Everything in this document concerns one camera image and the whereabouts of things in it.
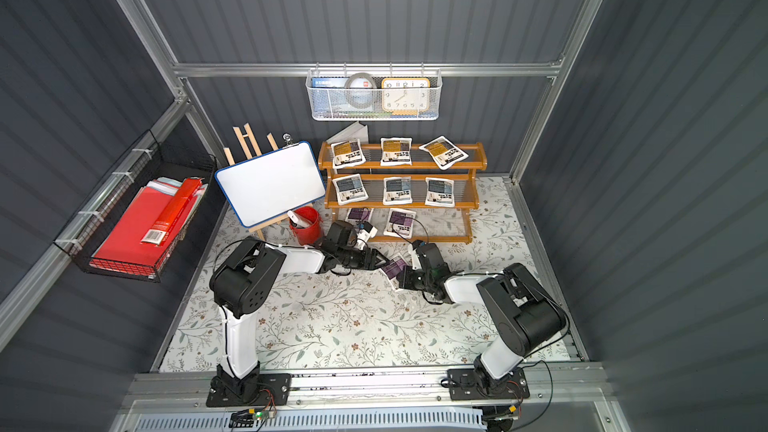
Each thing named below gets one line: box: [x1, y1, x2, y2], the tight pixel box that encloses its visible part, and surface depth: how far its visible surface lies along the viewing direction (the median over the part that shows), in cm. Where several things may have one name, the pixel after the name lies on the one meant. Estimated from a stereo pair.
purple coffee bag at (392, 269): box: [379, 254, 409, 291], surface depth 95 cm
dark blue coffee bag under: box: [332, 174, 369, 206], surface depth 97 cm
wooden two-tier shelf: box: [317, 142, 488, 244], surface depth 93 cm
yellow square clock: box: [381, 78, 431, 116], surface depth 91 cm
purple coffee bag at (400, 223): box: [383, 208, 417, 239], surface depth 106 cm
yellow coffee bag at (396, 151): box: [380, 137, 413, 166], surface depth 88 cm
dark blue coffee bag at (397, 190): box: [382, 176, 413, 205], surface depth 96 cm
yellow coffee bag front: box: [419, 136, 469, 170], surface depth 86 cm
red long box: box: [141, 177, 205, 246], surface depth 74 cm
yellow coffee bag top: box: [331, 139, 366, 169], surface depth 86 cm
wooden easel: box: [223, 123, 289, 241], surface depth 91 cm
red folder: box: [90, 187, 203, 267], surface depth 71 cm
